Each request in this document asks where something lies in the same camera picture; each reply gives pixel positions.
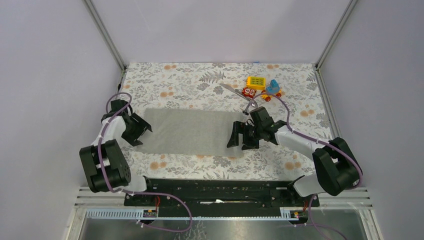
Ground right aluminium frame post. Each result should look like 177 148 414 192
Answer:
315 0 359 70

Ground left aluminium frame post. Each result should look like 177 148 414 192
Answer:
82 0 127 72

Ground metal spoon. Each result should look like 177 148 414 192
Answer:
247 99 258 108

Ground grey cloth napkin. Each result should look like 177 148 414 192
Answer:
136 108 244 158

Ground blue yellow toy car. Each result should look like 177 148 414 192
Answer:
261 79 282 102

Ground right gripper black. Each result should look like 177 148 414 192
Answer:
226 120 263 151

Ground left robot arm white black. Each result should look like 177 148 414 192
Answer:
79 99 153 193

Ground aluminium frame post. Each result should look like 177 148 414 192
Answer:
82 0 127 72
315 0 359 70

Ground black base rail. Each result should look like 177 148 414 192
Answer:
123 178 311 217

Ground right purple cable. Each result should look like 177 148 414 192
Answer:
243 92 364 240

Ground floral tablecloth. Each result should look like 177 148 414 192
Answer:
121 62 333 181

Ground red toy block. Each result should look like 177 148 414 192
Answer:
241 86 257 99

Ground white slotted cable duct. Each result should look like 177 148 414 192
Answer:
85 208 300 222

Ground yellow toy brick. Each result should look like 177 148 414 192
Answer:
246 76 267 91

